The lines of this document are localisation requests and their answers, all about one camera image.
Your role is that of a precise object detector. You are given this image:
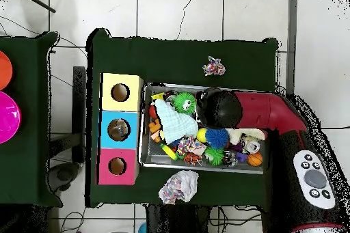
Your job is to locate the mint green waffle cloth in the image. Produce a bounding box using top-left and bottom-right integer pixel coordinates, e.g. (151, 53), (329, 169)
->
(154, 97), (200, 144)

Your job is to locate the orange striped tiger toy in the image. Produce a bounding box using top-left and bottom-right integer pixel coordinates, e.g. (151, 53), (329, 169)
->
(183, 152), (204, 167)

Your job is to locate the cream waffle cloth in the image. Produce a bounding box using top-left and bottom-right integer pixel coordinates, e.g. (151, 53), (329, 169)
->
(226, 128), (270, 146)

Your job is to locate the wooden box with three holes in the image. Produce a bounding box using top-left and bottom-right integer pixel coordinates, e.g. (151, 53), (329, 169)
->
(97, 72), (144, 186)

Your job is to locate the green fuzzy toy with eyes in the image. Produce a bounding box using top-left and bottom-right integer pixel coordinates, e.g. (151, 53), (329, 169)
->
(172, 92), (198, 115)

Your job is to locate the red ball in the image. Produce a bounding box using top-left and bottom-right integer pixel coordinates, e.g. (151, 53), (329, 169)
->
(148, 105), (159, 120)

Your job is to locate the orange plastic building block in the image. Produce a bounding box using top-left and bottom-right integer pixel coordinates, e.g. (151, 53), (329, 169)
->
(147, 119), (165, 144)

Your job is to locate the yellow cheese wedge toy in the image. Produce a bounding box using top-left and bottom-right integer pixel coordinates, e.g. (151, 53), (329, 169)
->
(151, 92), (165, 104)

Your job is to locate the yellow ball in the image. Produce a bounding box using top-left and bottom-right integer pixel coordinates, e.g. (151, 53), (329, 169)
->
(196, 128), (209, 143)

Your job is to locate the blue spiky ball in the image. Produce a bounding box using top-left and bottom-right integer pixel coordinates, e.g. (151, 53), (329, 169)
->
(205, 128), (230, 151)

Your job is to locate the crushed silver can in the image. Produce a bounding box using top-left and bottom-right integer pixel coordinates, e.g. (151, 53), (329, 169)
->
(243, 137), (263, 154)

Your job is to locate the small orange basketball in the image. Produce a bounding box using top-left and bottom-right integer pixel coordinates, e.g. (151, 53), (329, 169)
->
(247, 151), (264, 167)

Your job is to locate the side table with green cloth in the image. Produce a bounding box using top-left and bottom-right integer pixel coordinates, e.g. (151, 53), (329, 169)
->
(0, 31), (61, 208)

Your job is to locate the pink bowl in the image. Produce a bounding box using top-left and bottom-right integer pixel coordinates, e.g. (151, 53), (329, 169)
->
(0, 91), (23, 145)

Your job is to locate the orange bowl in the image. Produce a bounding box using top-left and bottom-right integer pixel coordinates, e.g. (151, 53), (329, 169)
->
(0, 51), (14, 92)

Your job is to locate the black rod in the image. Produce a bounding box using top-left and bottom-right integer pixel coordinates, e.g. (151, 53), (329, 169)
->
(15, 0), (57, 14)

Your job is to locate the wire mesh bin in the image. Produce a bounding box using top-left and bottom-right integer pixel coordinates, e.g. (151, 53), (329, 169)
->
(139, 83), (276, 175)

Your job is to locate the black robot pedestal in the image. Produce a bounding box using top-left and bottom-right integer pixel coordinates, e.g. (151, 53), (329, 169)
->
(145, 204), (213, 233)

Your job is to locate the black power cable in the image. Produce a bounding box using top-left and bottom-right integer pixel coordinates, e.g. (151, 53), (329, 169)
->
(322, 125), (350, 133)

